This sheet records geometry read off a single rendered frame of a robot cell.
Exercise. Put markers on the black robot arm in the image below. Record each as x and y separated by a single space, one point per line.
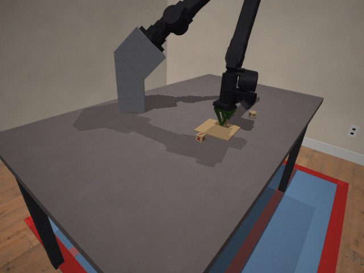
176 17

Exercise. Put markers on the tan flat mat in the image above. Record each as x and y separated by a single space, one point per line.
212 128

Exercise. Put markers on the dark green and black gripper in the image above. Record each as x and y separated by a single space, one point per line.
225 109

